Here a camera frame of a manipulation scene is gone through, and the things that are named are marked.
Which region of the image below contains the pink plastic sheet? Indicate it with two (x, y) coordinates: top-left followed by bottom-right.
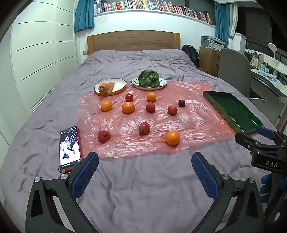
(77, 81), (235, 158)

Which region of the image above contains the red smartphone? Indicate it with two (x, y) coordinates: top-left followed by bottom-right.
(59, 126), (82, 173)

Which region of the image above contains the black backpack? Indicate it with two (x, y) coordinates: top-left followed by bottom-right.
(182, 45), (199, 67)

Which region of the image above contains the dark purple plum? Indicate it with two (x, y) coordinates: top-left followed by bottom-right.
(178, 99), (185, 107)

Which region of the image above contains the red phone cable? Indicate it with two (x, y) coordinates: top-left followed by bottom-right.
(58, 166), (74, 175)

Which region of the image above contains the grey office chair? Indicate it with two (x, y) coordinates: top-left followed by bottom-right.
(218, 48), (266, 103)

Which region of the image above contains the white desk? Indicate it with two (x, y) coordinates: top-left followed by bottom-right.
(245, 49), (286, 130)

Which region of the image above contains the white patterned plate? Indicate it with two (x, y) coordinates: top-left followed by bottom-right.
(131, 78), (167, 91)

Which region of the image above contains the row of books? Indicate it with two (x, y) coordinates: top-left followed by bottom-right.
(93, 0), (213, 25)

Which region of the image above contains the mandarin orange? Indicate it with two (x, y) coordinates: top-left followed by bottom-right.
(122, 101), (135, 114)

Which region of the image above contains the right blue curtain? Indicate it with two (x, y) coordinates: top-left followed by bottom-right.
(214, 1), (230, 48)

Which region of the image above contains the green rectangular tray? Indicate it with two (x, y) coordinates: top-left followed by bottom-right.
(203, 91), (264, 135)

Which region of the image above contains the green leafy cabbage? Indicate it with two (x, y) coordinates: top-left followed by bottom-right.
(138, 70), (160, 88)

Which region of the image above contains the white wardrobe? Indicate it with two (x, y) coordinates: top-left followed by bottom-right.
(1, 1), (78, 144)

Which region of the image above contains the small back red apple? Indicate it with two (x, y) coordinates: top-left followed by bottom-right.
(125, 93), (134, 102)

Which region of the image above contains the orange rimmed white plate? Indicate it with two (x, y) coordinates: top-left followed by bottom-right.
(94, 78), (126, 97)

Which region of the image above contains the wooden headboard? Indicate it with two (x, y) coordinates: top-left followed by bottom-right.
(87, 30), (180, 55)

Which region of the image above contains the white desk lamp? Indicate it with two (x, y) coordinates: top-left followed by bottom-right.
(268, 43), (277, 66)

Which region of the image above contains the blue curtain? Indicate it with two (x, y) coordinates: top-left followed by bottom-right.
(214, 1), (230, 48)
(74, 0), (94, 32)

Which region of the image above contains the wooden nightstand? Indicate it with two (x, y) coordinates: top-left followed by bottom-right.
(199, 47), (220, 76)

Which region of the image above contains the orange carrot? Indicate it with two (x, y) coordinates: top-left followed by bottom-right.
(98, 82), (115, 94)

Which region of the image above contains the right blue gloved hand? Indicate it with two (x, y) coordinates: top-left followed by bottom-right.
(259, 174), (272, 203)

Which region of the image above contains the left blue curtain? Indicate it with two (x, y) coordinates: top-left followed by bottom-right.
(74, 0), (94, 32)

